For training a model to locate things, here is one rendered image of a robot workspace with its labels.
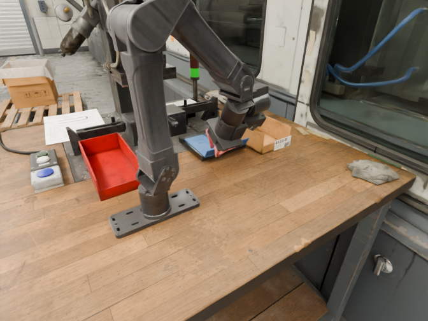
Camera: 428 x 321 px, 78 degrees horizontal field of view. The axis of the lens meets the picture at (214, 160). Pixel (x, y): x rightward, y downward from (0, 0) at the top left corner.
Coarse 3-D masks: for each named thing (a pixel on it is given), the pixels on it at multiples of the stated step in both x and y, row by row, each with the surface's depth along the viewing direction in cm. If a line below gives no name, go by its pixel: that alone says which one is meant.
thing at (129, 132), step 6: (180, 120) 94; (126, 126) 91; (132, 126) 86; (180, 126) 95; (186, 126) 97; (126, 132) 94; (132, 132) 87; (174, 132) 95; (180, 132) 97; (186, 132) 98; (132, 138) 88; (132, 144) 90
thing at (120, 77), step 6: (168, 66) 85; (174, 66) 85; (114, 72) 82; (120, 72) 78; (168, 72) 84; (174, 72) 85; (114, 78) 84; (120, 78) 77; (126, 78) 78; (168, 78) 85; (120, 84) 79; (126, 84) 79
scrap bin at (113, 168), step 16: (80, 144) 77; (96, 144) 82; (112, 144) 85; (96, 160) 80; (112, 160) 80; (128, 160) 80; (96, 176) 73; (112, 176) 73; (128, 176) 73; (112, 192) 65
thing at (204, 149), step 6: (192, 138) 89; (198, 138) 89; (204, 138) 89; (192, 144) 85; (198, 144) 85; (204, 144) 85; (198, 150) 82; (204, 150) 82; (210, 150) 76; (204, 156) 78
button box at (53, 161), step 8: (0, 136) 94; (0, 144) 89; (16, 152) 84; (24, 152) 84; (32, 152) 84; (48, 152) 79; (32, 160) 75; (48, 160) 75; (56, 160) 75; (32, 168) 71; (40, 168) 72
